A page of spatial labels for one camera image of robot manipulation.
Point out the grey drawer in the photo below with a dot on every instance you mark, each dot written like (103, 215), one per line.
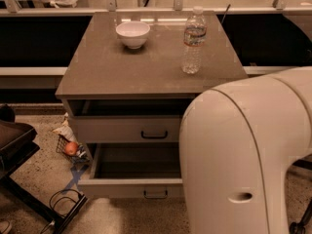
(134, 170)
(125, 129)

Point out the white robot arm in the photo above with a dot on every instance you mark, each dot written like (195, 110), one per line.
(236, 143)

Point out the grey drawer cabinet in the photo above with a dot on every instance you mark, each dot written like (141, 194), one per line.
(106, 78)

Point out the white ceramic bowl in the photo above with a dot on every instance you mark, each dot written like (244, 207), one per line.
(133, 34)

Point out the clear plastic water bottle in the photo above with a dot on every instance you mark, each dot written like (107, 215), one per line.
(193, 39)

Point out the crumpled snack bag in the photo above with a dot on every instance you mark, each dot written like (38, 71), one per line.
(65, 130)

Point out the red apple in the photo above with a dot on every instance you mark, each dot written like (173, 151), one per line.
(71, 148)

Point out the blue tape cross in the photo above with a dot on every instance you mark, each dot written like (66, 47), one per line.
(76, 172)

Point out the black office chair left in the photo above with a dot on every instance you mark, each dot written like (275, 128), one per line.
(16, 147)

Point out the white shoe tip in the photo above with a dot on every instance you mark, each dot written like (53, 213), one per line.
(5, 227)

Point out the black wire basket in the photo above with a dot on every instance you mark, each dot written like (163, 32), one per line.
(80, 157)

